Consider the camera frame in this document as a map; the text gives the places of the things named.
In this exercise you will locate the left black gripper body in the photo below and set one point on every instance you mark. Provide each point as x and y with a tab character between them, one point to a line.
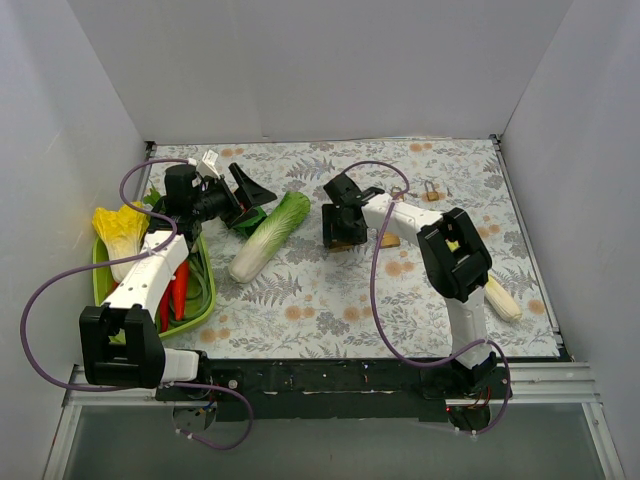
236	201

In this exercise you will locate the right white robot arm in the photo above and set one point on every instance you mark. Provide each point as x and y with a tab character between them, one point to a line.
455	258

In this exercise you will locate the bok choy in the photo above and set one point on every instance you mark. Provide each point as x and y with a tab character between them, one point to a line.
251	221

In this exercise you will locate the small brass padlock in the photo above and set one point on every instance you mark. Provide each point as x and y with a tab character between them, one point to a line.
434	191
400	194

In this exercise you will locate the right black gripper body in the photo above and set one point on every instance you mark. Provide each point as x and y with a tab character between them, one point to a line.
343	228

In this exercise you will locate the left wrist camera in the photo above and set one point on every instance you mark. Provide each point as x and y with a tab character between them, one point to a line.
206	166

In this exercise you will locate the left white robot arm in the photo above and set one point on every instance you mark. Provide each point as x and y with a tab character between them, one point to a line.
120	343

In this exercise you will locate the large brass padlock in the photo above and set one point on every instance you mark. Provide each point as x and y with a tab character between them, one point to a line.
339	246

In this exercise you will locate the yellow cabbage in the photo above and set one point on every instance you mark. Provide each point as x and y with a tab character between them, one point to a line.
121	231

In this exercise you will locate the green plastic tray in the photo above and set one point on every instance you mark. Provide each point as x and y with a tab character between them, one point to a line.
159	271

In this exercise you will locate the red chili pepper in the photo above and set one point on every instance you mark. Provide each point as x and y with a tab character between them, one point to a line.
166	317
179	290

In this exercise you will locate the floral table mat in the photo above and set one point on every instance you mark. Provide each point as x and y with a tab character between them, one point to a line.
308	302

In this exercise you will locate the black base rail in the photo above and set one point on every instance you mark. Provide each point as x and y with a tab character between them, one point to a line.
343	389

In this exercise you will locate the medium brass padlock with keys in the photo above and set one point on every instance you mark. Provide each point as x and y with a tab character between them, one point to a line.
390	240

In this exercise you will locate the napa cabbage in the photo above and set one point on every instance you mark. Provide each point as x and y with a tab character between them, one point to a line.
269	237

